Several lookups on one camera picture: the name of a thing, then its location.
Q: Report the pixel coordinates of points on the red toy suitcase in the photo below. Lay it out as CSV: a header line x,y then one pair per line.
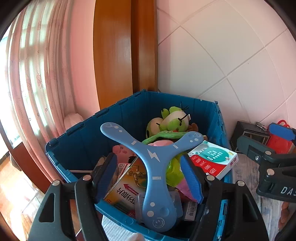
x,y
280,145

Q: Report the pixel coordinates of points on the green yellow medicine box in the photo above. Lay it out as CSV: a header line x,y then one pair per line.
x,y
132,181

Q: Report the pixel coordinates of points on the green frog plush toy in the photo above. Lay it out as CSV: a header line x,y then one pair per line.
x,y
173,119

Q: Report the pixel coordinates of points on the green wet wipes pack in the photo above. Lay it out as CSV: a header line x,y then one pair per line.
x,y
174,174

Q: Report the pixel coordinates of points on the black gift box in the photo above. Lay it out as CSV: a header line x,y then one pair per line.
x,y
250,130

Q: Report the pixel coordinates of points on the pink window curtain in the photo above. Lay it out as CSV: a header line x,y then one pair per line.
x,y
50,73

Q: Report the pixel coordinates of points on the pink wet wipes pack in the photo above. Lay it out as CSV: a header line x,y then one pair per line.
x,y
184,188

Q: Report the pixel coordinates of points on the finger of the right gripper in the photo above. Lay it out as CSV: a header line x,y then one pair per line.
x,y
283,132
259,152

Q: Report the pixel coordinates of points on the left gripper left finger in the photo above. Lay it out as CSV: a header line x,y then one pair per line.
x,y
53,220

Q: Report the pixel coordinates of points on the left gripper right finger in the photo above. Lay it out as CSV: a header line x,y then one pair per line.
x,y
243,218

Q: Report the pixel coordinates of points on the wooden door frame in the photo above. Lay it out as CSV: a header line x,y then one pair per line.
x,y
125,49

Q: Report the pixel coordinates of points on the person's right hand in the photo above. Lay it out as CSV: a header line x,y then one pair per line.
x,y
287,209

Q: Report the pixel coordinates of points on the pink pig plush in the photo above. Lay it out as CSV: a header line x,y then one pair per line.
x,y
123,154

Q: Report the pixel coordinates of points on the red green medicine box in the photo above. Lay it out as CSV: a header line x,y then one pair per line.
x,y
213,159

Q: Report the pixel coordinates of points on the metal nail clipper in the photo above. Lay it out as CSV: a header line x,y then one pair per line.
x,y
261,126

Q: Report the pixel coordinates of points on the blue plastic storage crate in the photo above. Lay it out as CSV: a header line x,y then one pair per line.
x,y
82,145

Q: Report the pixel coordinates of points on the blue three-arm boomerang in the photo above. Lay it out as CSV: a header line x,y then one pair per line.
x,y
158,211

